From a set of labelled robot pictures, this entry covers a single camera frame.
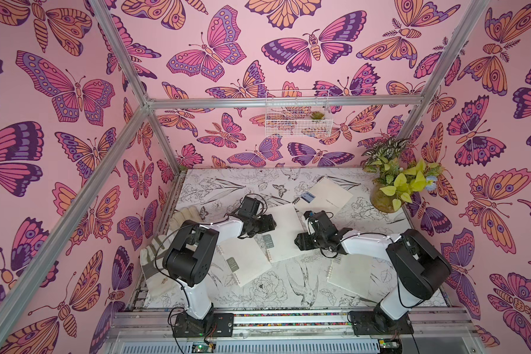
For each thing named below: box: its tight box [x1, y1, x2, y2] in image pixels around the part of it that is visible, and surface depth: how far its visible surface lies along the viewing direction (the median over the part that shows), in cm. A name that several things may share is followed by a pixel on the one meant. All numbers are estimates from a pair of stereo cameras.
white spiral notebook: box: [252, 203, 313, 264], surface depth 96 cm
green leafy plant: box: [361, 137, 444, 212], surface depth 88 cm
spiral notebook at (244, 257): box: [216, 235, 273, 288], surface depth 90 cm
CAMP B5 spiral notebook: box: [292, 176, 354, 215], surface depth 109 cm
